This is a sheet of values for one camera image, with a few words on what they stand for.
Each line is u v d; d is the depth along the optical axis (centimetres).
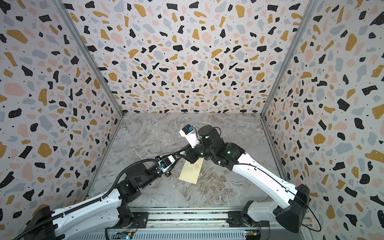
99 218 57
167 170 62
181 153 64
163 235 70
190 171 90
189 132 58
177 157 66
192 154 58
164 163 56
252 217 62
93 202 49
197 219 76
